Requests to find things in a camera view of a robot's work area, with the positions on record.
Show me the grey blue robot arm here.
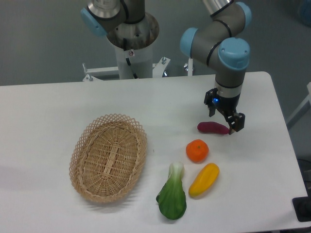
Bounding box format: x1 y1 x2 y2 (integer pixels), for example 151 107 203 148
80 0 252 133

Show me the green bok choy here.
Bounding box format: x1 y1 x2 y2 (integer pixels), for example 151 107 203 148
156 162 187 220

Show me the white metal base frame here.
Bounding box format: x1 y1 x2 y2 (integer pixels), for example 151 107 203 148
82 55 195 82

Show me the purple sweet potato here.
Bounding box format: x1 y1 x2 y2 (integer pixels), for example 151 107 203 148
197 121 229 135

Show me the orange tangerine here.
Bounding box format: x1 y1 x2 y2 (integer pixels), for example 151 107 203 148
186 139 209 163

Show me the woven wicker basket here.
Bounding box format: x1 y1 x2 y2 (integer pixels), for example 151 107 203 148
69 114 147 203

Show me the black device at table edge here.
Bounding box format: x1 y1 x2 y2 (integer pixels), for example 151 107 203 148
292 197 311 222

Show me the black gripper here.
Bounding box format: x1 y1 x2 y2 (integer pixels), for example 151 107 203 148
204 88 245 134

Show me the white frame at right edge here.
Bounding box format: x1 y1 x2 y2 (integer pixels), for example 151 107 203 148
286 83 311 130

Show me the black cable on pedestal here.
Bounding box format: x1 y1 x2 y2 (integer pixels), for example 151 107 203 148
122 38 138 80

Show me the yellow mango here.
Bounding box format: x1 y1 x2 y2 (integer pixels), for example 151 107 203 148
188 163 220 198

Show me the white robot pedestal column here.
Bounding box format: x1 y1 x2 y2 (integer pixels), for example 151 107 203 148
104 13 160 80

